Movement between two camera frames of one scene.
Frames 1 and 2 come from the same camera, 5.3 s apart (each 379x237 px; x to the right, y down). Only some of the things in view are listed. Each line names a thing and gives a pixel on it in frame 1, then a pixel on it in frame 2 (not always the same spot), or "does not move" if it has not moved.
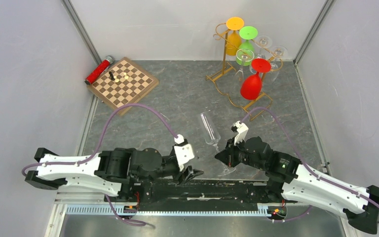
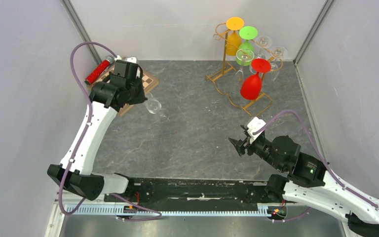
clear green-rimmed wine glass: x=243 y=55 does not move
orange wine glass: x=234 y=44 does not move
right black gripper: x=225 y=155 to x=239 y=146
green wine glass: x=245 y=53 does not move
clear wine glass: x=211 y=136 to x=153 y=106
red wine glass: x=251 y=86 does not move
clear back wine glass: x=262 y=42 does not move
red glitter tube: x=99 y=70 does not move
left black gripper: x=181 y=177 to x=141 y=96
